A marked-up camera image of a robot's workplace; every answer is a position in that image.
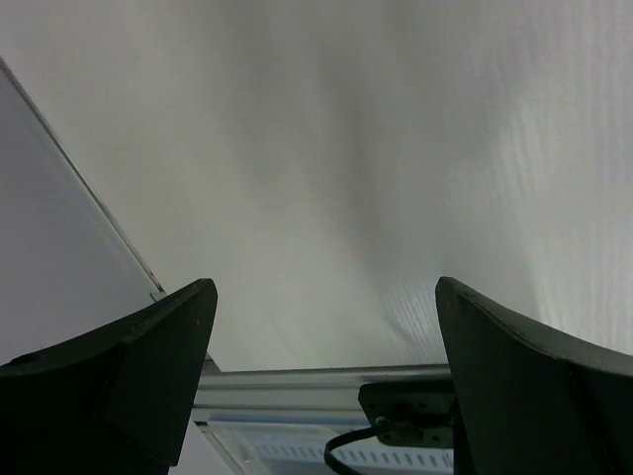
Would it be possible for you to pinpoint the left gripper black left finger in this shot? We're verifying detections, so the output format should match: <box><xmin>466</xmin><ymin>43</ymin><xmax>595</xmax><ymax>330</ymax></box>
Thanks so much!
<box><xmin>1</xmin><ymin>279</ymin><xmax>218</xmax><ymax>474</ymax></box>

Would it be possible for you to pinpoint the black cable at base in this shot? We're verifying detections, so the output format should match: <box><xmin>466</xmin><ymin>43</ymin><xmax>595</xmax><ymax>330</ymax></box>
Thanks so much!
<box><xmin>323</xmin><ymin>425</ymin><xmax>382</xmax><ymax>475</ymax></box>

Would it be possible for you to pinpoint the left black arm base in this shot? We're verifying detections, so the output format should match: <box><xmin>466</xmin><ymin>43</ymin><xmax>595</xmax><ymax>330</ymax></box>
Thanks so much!
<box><xmin>358</xmin><ymin>379</ymin><xmax>459</xmax><ymax>449</ymax></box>

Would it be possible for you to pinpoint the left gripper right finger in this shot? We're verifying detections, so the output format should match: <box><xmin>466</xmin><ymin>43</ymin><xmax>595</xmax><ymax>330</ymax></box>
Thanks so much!
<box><xmin>435</xmin><ymin>277</ymin><xmax>632</xmax><ymax>474</ymax></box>

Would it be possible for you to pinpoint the white slotted cable duct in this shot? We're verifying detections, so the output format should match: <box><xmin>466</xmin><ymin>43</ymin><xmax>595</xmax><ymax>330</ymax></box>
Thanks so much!
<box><xmin>197</xmin><ymin>421</ymin><xmax>454</xmax><ymax>474</ymax></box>

